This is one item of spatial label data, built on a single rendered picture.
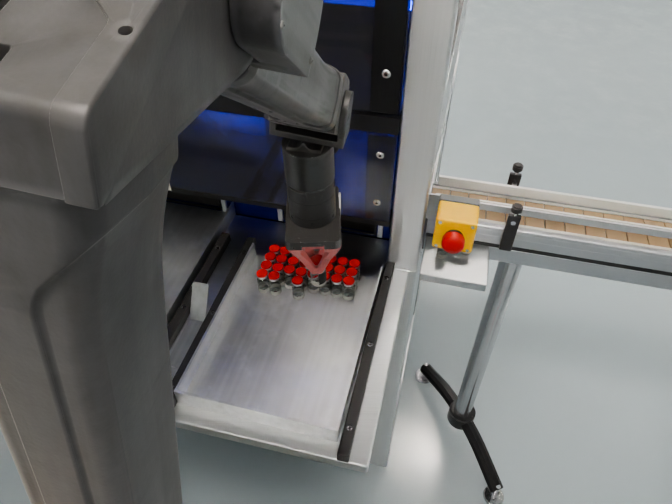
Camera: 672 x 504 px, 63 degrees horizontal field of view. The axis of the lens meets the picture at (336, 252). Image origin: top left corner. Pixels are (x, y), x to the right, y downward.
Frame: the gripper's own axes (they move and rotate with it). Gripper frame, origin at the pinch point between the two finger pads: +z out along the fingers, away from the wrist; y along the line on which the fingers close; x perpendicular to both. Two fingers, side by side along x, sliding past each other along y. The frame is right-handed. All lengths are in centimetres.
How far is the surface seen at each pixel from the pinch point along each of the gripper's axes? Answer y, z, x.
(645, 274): 19, 27, -63
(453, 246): 15.6, 13.9, -22.9
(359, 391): -6.7, 22.8, -5.6
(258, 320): 9.0, 24.5, 11.7
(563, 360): 56, 116, -83
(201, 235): 31.5, 24.8, 25.3
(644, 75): 268, 125, -202
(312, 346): 3.2, 24.6, 2.0
